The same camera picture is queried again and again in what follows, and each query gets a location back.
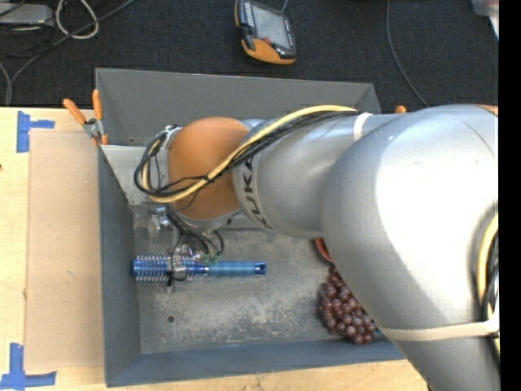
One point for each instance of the orange round object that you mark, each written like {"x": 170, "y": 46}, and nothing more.
{"x": 321, "y": 250}

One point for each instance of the grey metal bin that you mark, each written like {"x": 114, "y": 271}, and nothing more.
{"x": 244, "y": 312}

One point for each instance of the brown cardboard board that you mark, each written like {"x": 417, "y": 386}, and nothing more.
{"x": 61, "y": 238}

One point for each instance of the dark red toy grape bunch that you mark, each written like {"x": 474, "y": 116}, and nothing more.
{"x": 342, "y": 314}

